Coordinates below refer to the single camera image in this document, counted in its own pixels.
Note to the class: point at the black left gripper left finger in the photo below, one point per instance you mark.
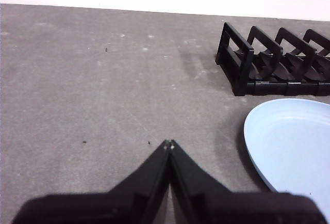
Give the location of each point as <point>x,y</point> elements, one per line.
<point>123,203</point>

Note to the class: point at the blue plate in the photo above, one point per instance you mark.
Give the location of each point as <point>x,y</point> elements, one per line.
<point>296,144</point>

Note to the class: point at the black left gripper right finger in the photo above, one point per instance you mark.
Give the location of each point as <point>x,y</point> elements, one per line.
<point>219,206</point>

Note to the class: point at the black plate rack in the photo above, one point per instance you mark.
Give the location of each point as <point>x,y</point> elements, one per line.
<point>245,79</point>

